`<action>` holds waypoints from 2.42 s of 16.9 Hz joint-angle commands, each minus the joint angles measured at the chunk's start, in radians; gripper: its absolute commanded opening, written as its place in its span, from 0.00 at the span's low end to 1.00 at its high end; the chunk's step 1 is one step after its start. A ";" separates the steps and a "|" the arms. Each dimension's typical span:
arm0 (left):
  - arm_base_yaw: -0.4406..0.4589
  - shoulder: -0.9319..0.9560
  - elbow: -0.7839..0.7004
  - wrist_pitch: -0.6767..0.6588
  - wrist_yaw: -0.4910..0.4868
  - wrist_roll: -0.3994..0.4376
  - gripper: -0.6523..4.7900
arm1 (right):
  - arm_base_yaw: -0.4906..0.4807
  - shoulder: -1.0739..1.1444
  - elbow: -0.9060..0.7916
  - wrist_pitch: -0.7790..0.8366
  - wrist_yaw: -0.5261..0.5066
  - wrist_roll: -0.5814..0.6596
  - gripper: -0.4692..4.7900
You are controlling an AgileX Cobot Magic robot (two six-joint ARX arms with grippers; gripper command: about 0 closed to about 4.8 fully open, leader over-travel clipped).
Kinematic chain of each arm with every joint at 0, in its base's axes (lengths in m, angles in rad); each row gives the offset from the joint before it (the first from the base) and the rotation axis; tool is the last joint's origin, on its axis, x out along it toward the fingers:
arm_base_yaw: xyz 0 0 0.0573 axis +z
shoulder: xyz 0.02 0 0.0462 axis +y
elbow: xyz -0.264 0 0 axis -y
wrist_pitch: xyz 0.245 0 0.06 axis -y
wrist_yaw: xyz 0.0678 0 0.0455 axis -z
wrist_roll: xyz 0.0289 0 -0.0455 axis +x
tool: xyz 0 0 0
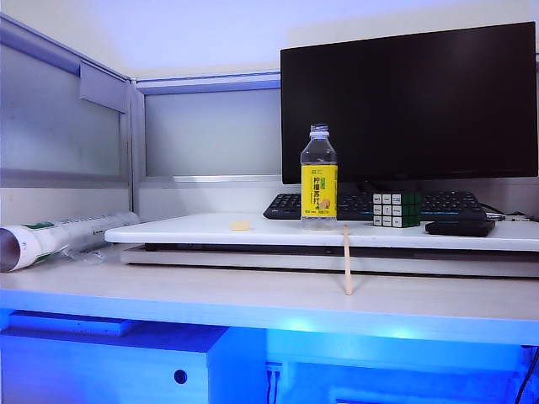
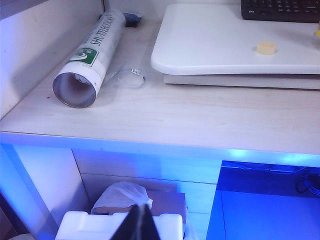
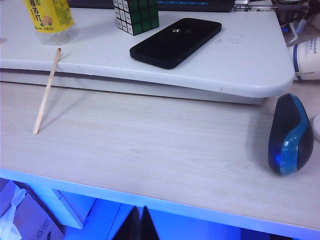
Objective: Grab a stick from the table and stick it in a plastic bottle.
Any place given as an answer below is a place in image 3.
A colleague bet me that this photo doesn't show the black smartphone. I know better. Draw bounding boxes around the black smartphone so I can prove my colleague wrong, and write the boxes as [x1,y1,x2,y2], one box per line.
[129,17,223,71]

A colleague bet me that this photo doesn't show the white cylinder blue print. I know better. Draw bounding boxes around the white cylinder blue print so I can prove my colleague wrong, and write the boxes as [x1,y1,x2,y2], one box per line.
[286,36,320,82]

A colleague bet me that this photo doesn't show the white desk support panel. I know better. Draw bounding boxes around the white desk support panel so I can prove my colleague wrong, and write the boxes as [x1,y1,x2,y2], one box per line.
[51,188,85,230]

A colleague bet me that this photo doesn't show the clear bottle yellow label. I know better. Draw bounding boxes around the clear bottle yellow label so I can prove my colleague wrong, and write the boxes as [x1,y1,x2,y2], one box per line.
[23,0,79,46]

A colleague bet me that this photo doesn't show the blue black computer mouse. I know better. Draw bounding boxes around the blue black computer mouse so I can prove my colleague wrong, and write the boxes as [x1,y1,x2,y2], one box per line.
[267,93,315,177]

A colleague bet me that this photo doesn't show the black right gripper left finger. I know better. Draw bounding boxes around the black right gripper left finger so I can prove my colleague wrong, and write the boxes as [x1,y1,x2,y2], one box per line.
[113,206,141,240]

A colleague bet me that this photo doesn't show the black cable bundle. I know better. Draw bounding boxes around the black cable bundle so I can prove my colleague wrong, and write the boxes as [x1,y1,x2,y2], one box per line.
[277,0,320,29]

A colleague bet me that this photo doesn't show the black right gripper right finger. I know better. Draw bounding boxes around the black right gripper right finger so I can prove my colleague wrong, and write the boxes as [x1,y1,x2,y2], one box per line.
[141,205,160,240]

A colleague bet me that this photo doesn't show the white desk riser platform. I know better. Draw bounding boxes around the white desk riser platform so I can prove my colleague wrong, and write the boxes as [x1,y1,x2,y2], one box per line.
[0,0,295,106]

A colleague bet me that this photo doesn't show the thin wooden stick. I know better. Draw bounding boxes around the thin wooden stick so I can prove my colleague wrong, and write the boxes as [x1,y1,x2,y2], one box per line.
[32,47,62,136]

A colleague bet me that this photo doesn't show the black computer keyboard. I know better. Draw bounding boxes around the black computer keyboard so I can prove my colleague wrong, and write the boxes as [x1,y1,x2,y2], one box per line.
[67,0,236,13]

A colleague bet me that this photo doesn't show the brown cardboard box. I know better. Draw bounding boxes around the brown cardboard box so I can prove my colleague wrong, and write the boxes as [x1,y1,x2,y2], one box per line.
[0,178,66,240]

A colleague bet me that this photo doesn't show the black rubik's cube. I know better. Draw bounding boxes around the black rubik's cube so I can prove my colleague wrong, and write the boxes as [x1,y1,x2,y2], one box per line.
[112,0,160,37]

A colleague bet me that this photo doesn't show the white round object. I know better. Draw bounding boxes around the white round object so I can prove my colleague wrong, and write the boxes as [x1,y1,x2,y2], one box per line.
[310,116,320,140]

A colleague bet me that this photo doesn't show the white plastic bag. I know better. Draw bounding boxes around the white plastic bag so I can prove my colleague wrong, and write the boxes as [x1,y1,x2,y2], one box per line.
[0,186,27,240]

